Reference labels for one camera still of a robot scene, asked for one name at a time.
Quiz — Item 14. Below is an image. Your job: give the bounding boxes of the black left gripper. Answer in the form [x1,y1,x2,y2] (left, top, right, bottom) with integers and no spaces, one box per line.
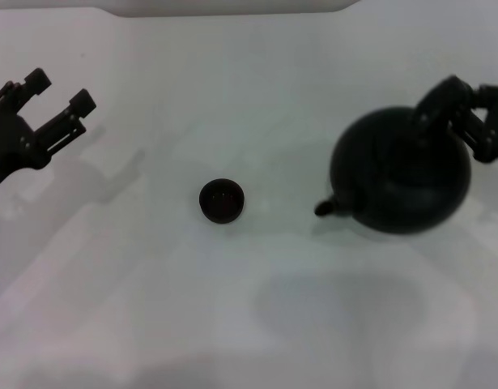
[0,67,98,195]

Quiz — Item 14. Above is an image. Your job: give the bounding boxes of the black round teapot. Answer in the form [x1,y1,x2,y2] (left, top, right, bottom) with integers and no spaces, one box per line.
[313,75,476,236]

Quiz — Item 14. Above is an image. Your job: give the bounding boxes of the small dark teacup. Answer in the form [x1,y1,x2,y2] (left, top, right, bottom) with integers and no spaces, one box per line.
[198,177,246,224]

